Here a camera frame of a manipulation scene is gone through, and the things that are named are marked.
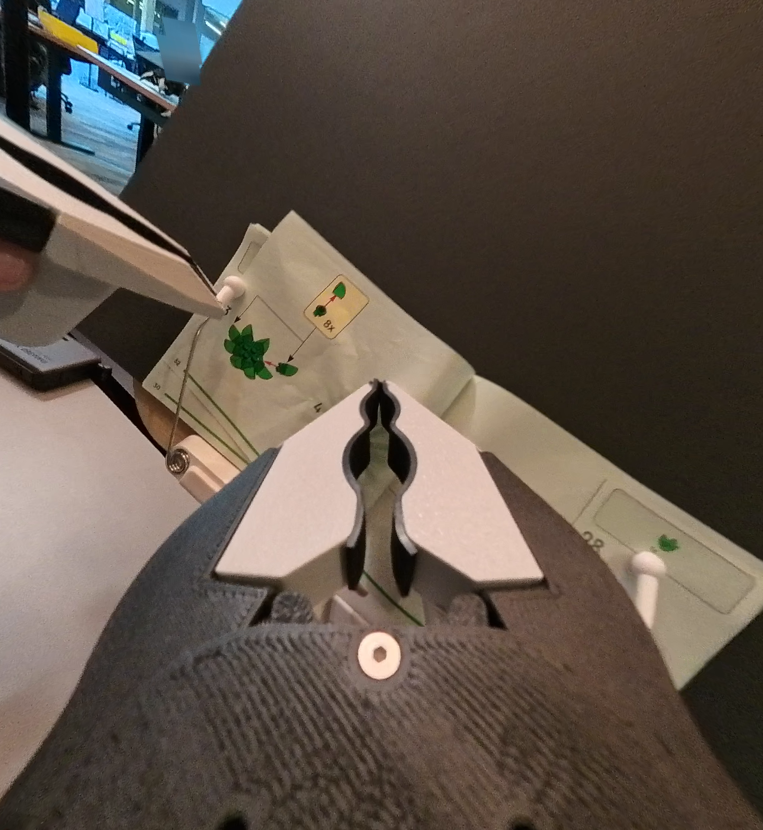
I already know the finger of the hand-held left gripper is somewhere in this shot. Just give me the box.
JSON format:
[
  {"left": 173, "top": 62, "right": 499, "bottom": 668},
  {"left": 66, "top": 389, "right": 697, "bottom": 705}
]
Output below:
[
  {"left": 44, "top": 213, "right": 222, "bottom": 320},
  {"left": 0, "top": 97, "right": 219, "bottom": 289}
]

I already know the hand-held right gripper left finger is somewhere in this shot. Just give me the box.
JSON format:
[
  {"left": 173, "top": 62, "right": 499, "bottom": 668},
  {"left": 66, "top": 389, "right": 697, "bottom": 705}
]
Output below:
[{"left": 213, "top": 381, "right": 382, "bottom": 594}]

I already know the pale green instruction booklet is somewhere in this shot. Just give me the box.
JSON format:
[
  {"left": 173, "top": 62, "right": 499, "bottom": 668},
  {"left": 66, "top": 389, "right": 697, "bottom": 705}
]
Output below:
[{"left": 141, "top": 211, "right": 763, "bottom": 691}]

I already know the white book stand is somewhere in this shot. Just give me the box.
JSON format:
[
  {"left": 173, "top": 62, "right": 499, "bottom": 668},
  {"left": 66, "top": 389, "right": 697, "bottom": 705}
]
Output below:
[{"left": 64, "top": 0, "right": 763, "bottom": 830}]

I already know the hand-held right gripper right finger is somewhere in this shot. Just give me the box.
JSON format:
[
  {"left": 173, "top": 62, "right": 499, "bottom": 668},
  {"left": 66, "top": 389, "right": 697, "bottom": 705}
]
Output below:
[{"left": 381, "top": 381, "right": 546, "bottom": 597}]

